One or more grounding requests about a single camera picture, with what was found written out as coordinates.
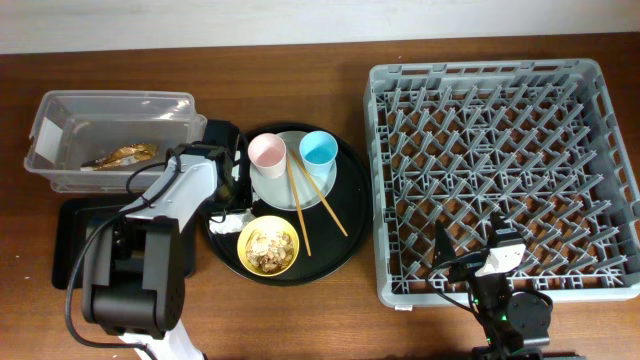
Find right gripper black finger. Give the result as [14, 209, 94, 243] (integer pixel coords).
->
[488, 212, 510, 245]
[432, 220, 456, 268]

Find gold foil wrapper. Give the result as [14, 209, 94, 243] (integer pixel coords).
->
[80, 143, 158, 171]

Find yellow bowl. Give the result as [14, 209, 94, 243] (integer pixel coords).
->
[237, 216, 300, 277]

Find food scraps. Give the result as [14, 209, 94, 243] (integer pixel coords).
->
[245, 230, 294, 274]

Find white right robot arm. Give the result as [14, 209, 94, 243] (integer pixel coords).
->
[432, 213, 553, 359]

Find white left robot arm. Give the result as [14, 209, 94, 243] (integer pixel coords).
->
[65, 120, 249, 359]

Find grey dishwasher rack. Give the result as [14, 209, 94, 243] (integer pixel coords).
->
[364, 59, 639, 310]

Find pink plastic cup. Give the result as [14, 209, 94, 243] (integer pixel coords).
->
[248, 133, 287, 179]

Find grey round plate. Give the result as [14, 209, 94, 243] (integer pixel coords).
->
[250, 131, 337, 211]

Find blue plastic cup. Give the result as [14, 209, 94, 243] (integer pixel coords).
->
[299, 131, 338, 176]

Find round black tray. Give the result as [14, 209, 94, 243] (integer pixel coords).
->
[201, 138, 372, 286]

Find clear plastic bin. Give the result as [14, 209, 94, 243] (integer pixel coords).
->
[23, 90, 206, 193]

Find black rectangular tray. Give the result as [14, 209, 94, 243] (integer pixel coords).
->
[51, 195, 197, 291]

